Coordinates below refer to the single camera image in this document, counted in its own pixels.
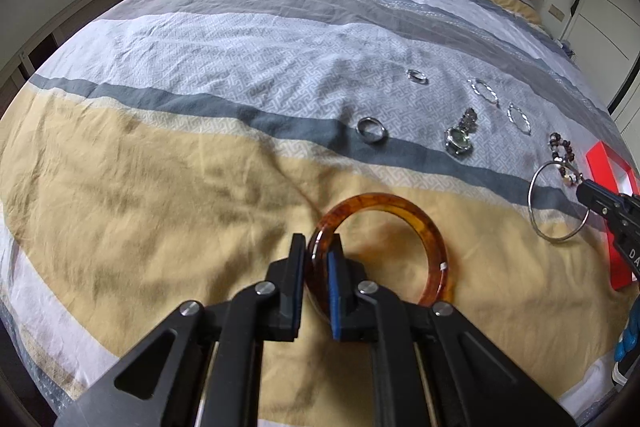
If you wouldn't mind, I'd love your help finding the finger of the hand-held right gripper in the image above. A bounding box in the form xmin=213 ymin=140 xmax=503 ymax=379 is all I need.
xmin=576 ymin=179 xmax=632 ymax=233

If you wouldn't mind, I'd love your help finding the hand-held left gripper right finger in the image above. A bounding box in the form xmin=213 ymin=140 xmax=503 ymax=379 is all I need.
xmin=326 ymin=233 xmax=577 ymax=427

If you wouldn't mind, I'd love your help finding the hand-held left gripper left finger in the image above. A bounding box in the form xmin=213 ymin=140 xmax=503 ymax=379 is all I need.
xmin=54 ymin=233 xmax=307 ymax=427

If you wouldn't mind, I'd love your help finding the red jewelry box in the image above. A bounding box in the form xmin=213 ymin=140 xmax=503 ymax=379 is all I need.
xmin=586 ymin=142 xmax=640 ymax=292

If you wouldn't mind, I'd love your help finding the dark beaded bracelet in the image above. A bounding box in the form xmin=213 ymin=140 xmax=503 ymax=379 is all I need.
xmin=547 ymin=132 xmax=583 ymax=185

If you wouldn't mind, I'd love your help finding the thin large silver bangle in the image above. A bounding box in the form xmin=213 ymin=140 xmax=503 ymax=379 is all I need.
xmin=529 ymin=161 xmax=592 ymax=242

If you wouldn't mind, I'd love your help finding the amber resin bangle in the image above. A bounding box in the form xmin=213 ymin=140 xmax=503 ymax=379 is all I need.
xmin=306 ymin=193 xmax=455 ymax=323

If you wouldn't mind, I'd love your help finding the twisted silver bangle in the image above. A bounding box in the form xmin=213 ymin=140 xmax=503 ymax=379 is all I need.
xmin=506 ymin=103 xmax=532 ymax=136
xmin=467 ymin=78 xmax=501 ymax=106

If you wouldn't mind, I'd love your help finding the silver wristwatch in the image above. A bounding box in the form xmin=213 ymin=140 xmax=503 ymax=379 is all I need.
xmin=444 ymin=107 xmax=479 ymax=156

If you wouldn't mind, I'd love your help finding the wide silver ring bangle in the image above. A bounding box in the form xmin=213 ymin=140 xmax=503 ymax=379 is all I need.
xmin=356 ymin=117 xmax=389 ymax=142

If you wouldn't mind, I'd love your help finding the white wardrobe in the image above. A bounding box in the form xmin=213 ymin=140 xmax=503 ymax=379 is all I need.
xmin=562 ymin=0 xmax=640 ymax=118

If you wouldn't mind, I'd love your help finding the striped duvet cover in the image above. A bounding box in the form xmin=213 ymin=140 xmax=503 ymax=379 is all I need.
xmin=0 ymin=0 xmax=636 ymax=427

